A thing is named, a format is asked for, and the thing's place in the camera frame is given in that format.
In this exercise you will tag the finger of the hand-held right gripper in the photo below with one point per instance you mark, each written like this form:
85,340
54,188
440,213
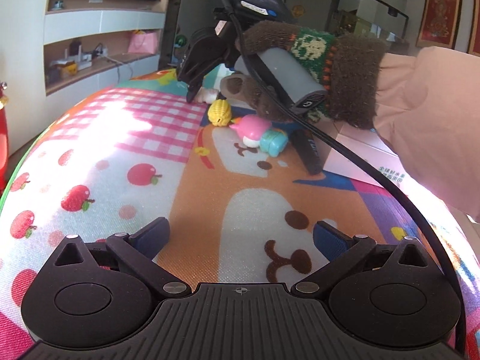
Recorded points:
197,75

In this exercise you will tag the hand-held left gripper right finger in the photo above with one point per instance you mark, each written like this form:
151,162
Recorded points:
332,240

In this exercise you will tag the black router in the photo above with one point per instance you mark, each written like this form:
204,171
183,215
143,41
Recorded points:
75,49

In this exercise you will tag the pink penguin toy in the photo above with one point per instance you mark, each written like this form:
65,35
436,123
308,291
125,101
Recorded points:
249,129

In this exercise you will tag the pink cardboard box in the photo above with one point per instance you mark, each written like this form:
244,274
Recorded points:
356,161

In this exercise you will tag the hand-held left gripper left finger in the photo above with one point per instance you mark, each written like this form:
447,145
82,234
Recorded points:
150,238

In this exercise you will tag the yellow corn toy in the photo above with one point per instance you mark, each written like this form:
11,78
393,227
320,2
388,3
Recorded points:
219,113

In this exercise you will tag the yellow box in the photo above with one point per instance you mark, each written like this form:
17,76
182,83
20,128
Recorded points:
66,70

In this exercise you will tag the small white toy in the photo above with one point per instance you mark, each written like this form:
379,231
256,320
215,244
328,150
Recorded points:
208,96

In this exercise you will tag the yellow hanging wall ornament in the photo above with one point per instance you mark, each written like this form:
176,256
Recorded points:
298,10

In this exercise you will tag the person's right hand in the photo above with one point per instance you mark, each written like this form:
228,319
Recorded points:
356,67

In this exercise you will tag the white power strip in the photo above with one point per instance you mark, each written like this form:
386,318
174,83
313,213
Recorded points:
93,54

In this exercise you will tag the black glass fish tank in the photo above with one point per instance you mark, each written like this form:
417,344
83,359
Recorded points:
360,22

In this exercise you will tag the red framed picture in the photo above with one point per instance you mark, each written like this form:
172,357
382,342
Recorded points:
438,11

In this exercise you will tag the pink gift bag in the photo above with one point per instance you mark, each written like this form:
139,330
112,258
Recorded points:
142,42

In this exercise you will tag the small silver ornament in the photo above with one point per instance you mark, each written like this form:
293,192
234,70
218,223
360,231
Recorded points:
57,4

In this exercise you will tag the white wall shelf unit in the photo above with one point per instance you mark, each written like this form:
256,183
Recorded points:
101,20

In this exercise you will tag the teal plastic toy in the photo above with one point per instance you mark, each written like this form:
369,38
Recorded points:
275,143

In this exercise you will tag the colourful cartoon play mat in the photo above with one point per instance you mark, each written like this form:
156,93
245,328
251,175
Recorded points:
131,127

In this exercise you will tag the green ball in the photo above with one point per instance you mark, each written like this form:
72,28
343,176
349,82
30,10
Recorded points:
181,40

